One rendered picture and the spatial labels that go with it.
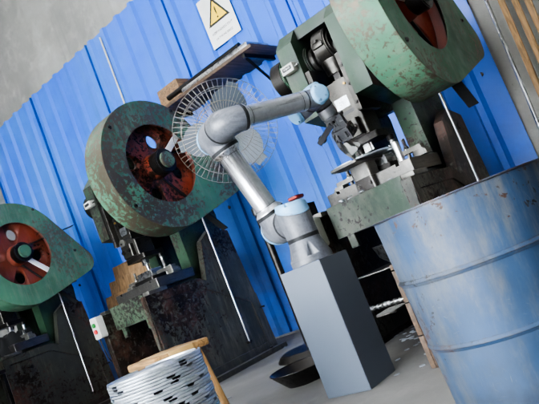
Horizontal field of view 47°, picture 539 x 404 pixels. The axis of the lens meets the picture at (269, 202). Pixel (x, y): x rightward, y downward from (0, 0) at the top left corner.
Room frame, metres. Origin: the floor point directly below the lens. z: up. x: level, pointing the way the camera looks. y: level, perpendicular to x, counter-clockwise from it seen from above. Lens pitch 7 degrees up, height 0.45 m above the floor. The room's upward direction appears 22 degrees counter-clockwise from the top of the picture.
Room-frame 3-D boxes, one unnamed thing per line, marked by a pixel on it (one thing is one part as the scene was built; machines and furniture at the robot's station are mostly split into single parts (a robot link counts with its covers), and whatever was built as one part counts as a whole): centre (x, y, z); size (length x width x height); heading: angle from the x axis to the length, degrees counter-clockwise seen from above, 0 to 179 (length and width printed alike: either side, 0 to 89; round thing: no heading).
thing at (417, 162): (2.82, -0.52, 0.68); 0.45 x 0.30 x 0.06; 52
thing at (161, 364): (1.88, 0.50, 0.33); 0.29 x 0.29 x 0.01
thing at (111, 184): (4.17, 0.63, 0.87); 1.53 x 0.99 x 1.74; 140
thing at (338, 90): (2.79, -0.50, 1.04); 0.17 x 0.15 x 0.30; 142
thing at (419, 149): (2.72, -0.66, 0.76); 0.17 x 0.06 x 0.10; 52
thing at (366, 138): (2.83, -0.53, 0.86); 0.20 x 0.16 x 0.05; 52
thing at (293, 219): (2.20, -0.06, 0.62); 0.13 x 0.12 x 0.14; 26
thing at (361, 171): (2.69, -0.42, 0.72); 0.25 x 0.14 x 0.14; 142
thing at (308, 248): (2.19, -0.06, 0.50); 0.15 x 0.15 x 0.10
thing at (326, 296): (2.19, -0.06, 0.23); 0.18 x 0.18 x 0.45; 53
